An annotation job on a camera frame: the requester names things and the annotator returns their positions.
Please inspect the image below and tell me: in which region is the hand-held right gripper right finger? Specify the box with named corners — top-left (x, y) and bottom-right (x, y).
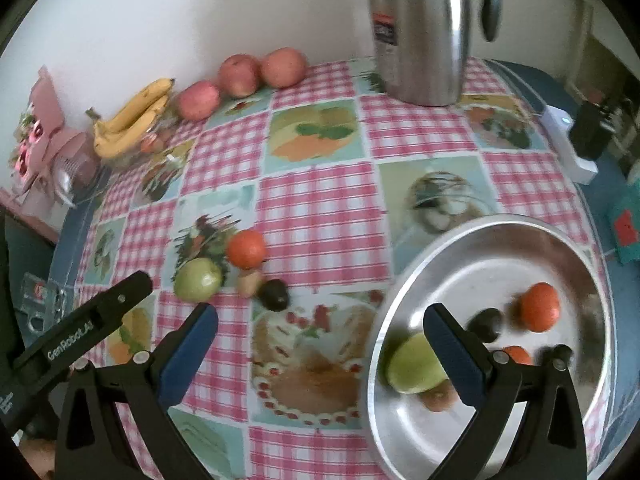
top-left (422, 302), bottom-right (587, 480)

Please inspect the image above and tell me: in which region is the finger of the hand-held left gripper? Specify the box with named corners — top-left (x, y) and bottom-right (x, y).
top-left (75, 270), bottom-right (154, 328)

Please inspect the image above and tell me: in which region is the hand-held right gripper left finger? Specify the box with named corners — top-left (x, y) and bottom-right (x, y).
top-left (54, 302), bottom-right (219, 480)

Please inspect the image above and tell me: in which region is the oval green mango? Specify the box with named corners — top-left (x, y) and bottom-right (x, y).
top-left (384, 332), bottom-right (449, 394)

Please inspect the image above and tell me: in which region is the brown kiwi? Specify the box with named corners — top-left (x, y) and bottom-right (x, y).
top-left (419, 380), bottom-right (460, 413)
top-left (236, 269), bottom-right (264, 298)

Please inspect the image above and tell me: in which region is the dark purple plum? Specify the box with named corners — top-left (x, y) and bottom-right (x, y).
top-left (467, 308), bottom-right (504, 344)
top-left (257, 279), bottom-right (290, 312)

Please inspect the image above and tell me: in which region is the orange tangerine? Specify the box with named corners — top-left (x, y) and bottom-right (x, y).
top-left (517, 282), bottom-right (561, 333)
top-left (226, 229), bottom-right (267, 269)
top-left (500, 345), bottom-right (533, 367)

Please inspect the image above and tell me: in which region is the stainless steel basin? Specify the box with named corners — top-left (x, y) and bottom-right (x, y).
top-left (365, 214), bottom-right (613, 480)

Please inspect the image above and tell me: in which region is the clear plastic container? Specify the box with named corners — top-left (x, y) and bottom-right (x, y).
top-left (20, 272), bottom-right (76, 336)

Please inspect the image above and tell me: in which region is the round green apple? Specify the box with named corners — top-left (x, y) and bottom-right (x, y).
top-left (173, 257), bottom-right (223, 303)

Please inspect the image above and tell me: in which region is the pink plastic rack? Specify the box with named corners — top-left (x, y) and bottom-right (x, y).
top-left (10, 65), bottom-right (103, 206)

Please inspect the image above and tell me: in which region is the yellow banana bunch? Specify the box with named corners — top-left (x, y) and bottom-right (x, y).
top-left (85, 77), bottom-right (176, 160)

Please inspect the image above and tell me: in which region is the pink checked tablecloth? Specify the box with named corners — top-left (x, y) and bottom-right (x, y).
top-left (75, 57), bottom-right (616, 480)

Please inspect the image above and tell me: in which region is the teal box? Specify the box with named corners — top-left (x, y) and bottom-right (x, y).
top-left (606, 195), bottom-right (640, 266)

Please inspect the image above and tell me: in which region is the red apple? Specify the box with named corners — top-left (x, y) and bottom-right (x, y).
top-left (176, 80), bottom-right (221, 122)
top-left (217, 54), bottom-right (262, 98)
top-left (259, 47), bottom-right (308, 88)

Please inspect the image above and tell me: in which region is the white power strip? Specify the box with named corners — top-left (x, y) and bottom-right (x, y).
top-left (542, 105), bottom-right (598, 184)

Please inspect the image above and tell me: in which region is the black power adapter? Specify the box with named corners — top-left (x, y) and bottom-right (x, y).
top-left (569, 101), bottom-right (617, 159)

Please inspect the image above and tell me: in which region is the stainless steel thermos jug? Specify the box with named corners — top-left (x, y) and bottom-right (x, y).
top-left (367, 0), bottom-right (502, 107)

